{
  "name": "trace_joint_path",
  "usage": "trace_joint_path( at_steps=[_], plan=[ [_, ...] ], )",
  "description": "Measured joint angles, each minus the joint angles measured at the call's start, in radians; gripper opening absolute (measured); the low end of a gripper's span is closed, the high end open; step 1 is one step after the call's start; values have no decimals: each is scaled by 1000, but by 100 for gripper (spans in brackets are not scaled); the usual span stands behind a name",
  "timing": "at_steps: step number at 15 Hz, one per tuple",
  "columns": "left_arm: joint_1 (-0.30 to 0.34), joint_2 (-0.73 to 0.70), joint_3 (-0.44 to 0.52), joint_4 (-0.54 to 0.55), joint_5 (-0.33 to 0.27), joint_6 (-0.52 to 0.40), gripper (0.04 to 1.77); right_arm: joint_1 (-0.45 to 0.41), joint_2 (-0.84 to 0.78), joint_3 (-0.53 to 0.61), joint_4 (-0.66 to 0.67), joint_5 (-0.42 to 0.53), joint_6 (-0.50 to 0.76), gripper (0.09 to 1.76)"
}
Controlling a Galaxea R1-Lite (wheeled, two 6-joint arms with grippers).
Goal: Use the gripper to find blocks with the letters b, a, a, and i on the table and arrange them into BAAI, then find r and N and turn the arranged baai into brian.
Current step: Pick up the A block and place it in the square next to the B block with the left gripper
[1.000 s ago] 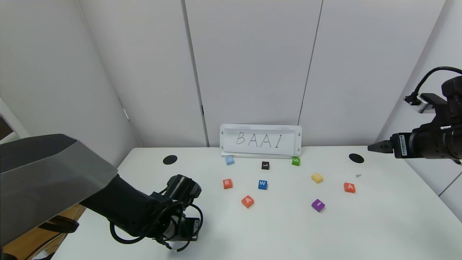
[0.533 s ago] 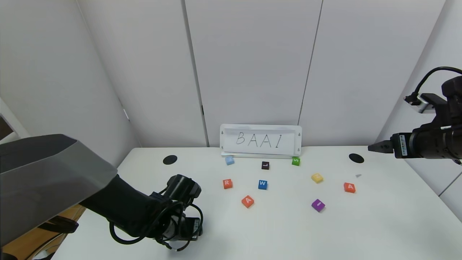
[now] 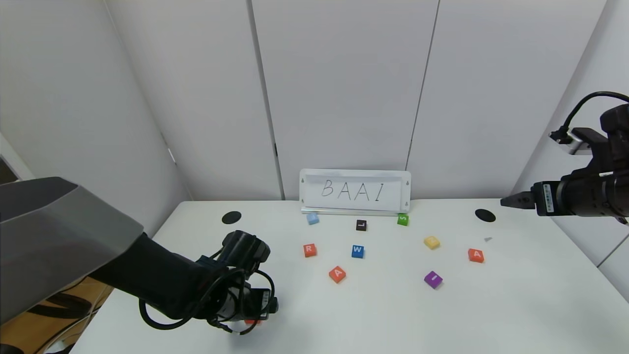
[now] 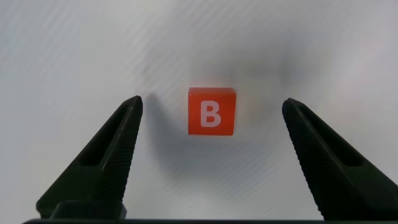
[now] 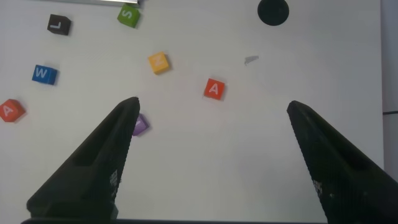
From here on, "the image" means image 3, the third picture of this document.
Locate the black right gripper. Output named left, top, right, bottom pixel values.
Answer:
left=500, top=174, right=606, bottom=217

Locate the white BAAI sign board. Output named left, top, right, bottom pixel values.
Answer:
left=300, top=169, right=411, bottom=216

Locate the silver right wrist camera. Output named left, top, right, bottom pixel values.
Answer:
left=550, top=128, right=596, bottom=156

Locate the black right camera cable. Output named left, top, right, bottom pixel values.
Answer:
left=560, top=91, right=629, bottom=141

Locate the white floor cable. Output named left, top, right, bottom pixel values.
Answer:
left=42, top=307, right=109, bottom=354

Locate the black floor cable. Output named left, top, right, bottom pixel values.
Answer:
left=29, top=294, right=94, bottom=320

